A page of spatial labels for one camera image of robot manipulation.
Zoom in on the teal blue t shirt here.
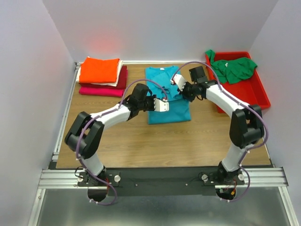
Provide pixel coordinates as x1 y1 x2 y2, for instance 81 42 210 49
145 65 191 125

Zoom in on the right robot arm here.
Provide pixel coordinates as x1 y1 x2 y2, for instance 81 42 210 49
171 69 265 185

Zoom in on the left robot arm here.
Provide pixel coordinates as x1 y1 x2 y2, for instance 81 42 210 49
64 83 157 186

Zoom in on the folded dark red t shirt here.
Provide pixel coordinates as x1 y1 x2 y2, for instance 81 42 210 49
79 65 128 89

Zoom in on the folded white t shirt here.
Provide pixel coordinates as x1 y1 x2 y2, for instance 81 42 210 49
76 56 123 88

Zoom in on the green t shirt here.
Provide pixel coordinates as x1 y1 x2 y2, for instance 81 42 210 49
205 50 257 84

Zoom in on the red plastic bin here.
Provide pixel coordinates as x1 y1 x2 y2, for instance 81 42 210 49
214 52 271 109

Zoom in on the folded orange t shirt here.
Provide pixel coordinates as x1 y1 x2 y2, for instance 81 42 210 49
79 56 120 84

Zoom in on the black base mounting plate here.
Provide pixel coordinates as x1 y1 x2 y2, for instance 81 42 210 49
77 167 245 199

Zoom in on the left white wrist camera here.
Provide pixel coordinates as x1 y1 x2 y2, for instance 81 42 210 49
154 98 169 112

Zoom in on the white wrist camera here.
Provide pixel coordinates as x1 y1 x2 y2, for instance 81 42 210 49
170 74 187 92
154 98 169 112

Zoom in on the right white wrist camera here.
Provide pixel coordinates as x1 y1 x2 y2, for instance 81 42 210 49
170 74 187 92

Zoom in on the aluminium frame rail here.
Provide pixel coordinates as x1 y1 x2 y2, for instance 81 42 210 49
38 168 288 189

